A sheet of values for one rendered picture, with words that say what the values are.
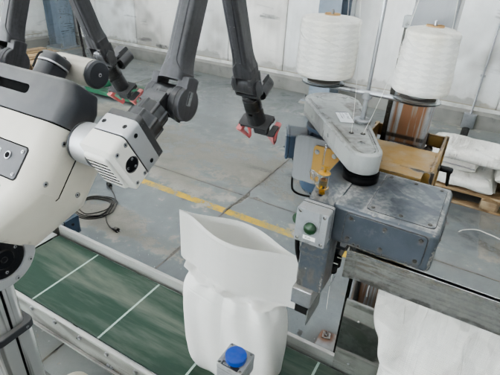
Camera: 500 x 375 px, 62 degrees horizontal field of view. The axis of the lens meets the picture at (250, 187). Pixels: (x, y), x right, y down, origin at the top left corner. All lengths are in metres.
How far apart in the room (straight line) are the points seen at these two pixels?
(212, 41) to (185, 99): 6.40
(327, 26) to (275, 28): 5.58
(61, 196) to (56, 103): 0.19
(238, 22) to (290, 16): 5.46
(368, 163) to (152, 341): 1.25
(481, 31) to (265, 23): 2.92
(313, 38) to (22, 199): 0.78
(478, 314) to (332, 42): 0.78
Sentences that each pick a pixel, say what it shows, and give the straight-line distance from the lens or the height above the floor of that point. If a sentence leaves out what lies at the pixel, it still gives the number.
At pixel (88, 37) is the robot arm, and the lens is 1.60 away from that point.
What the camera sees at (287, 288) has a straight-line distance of 1.36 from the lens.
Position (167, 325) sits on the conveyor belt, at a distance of 1.95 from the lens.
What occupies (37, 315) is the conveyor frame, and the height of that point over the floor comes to 0.34.
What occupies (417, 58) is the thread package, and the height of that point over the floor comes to 1.62.
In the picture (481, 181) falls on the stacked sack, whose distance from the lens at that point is 4.00.
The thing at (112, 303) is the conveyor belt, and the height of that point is 0.38.
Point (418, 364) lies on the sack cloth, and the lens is 1.32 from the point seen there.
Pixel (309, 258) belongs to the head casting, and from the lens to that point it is 1.06.
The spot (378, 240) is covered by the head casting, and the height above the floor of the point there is 1.28.
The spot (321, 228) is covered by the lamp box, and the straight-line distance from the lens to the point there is 0.94.
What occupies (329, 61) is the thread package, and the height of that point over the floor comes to 1.58.
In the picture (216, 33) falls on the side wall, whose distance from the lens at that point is 7.27.
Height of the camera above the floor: 1.81
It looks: 29 degrees down
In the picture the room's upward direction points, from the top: 3 degrees clockwise
